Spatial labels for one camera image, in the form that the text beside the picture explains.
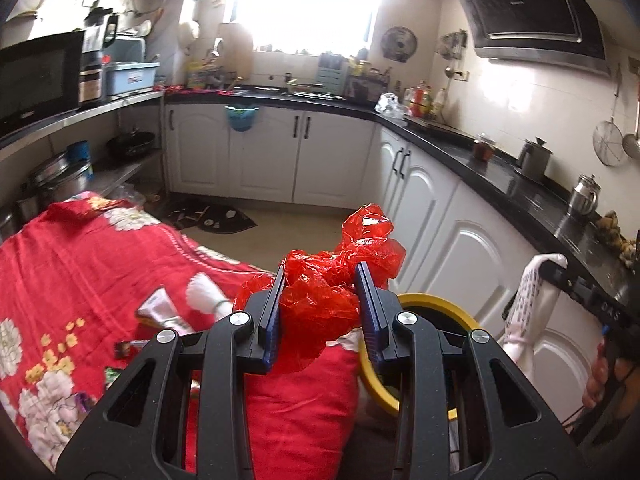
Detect red plastic bag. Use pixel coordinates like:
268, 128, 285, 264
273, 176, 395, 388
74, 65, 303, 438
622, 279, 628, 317
235, 203, 406, 373

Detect steel oil pot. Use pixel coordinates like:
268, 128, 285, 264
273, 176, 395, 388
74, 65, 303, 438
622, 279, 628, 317
515, 136, 553, 183

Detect red floral blanket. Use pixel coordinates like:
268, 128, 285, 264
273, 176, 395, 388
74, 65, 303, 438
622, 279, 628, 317
0, 191, 358, 480

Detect bright window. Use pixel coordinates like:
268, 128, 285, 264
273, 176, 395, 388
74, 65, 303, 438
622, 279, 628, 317
235, 0, 388, 56

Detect yellow-rimmed bin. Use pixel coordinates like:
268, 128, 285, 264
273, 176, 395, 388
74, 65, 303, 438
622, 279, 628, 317
357, 292, 478, 421

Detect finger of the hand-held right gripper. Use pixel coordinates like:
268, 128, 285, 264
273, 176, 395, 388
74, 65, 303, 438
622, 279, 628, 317
539, 255, 571, 283

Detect wire mesh strainer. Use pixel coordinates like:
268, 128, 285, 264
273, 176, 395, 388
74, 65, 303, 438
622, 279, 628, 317
592, 62, 625, 167

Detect red condiment bottles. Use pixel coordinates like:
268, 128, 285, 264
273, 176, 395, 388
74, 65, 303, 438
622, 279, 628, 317
407, 80, 448, 118

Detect steel stock pot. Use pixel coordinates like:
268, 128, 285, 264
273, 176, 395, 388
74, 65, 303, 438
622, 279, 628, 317
30, 152, 96, 206

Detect black range hood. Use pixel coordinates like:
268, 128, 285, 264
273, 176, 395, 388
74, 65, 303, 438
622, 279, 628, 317
440, 0, 613, 78

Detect white cabinet under window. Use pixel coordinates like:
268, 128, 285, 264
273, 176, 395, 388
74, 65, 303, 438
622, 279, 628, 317
165, 102, 376, 210

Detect black microwave oven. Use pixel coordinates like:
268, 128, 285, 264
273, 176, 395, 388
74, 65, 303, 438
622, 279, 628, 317
0, 30, 86, 133

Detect dark floor mat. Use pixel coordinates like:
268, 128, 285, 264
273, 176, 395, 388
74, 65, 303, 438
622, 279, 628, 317
167, 200, 258, 235

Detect person's right hand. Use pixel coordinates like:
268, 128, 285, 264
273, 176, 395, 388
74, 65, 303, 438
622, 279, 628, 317
582, 337, 618, 411

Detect wall utensil rack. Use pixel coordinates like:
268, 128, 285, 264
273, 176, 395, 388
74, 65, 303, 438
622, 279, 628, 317
437, 31, 468, 58

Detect white cabinet under stove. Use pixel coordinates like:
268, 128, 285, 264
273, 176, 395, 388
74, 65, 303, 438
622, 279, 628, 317
372, 125, 640, 441

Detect clear plastic bag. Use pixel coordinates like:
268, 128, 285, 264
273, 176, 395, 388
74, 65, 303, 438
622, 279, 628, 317
375, 92, 406, 120

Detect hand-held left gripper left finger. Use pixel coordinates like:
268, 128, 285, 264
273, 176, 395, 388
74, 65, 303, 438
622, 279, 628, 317
54, 264, 287, 480

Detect white printed plastic bag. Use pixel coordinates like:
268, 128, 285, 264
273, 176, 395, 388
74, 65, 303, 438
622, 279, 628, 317
501, 253, 568, 386

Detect steel blender with black jug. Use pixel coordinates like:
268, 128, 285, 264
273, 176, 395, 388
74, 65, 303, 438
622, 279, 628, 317
80, 7, 120, 106

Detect teal utensil organiser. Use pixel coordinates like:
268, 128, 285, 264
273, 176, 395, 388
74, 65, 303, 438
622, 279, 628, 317
317, 52, 348, 96

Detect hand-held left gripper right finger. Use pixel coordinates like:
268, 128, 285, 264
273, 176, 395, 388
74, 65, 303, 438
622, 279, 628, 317
354, 261, 586, 480

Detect black wok pan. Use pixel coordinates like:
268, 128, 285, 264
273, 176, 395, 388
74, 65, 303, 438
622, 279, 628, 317
107, 130, 156, 157

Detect red glass jar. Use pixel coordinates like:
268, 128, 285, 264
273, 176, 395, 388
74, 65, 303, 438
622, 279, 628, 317
474, 133, 496, 162

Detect steel kettle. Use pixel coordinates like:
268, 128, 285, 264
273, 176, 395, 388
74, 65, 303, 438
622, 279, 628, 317
567, 174, 601, 217

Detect pile of ginger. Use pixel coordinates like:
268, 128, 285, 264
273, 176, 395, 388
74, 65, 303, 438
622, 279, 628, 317
597, 210, 640, 267

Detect steel ladle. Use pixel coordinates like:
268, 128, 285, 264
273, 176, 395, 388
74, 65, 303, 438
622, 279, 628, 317
622, 100, 640, 158

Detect steel kitchen shelf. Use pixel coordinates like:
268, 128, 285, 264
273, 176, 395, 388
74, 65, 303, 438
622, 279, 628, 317
0, 90, 166, 216

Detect silver squeeze tube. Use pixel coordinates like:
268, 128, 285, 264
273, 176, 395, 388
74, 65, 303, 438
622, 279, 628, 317
136, 287, 196, 336

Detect round wall exhaust fan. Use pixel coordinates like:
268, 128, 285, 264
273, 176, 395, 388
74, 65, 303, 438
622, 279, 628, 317
381, 26, 417, 63

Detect blue hanging bin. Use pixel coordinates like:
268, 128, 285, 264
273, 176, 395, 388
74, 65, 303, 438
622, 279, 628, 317
224, 104, 261, 133

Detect beige cutting board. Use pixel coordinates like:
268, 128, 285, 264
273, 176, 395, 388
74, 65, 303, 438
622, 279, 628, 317
220, 24, 253, 81

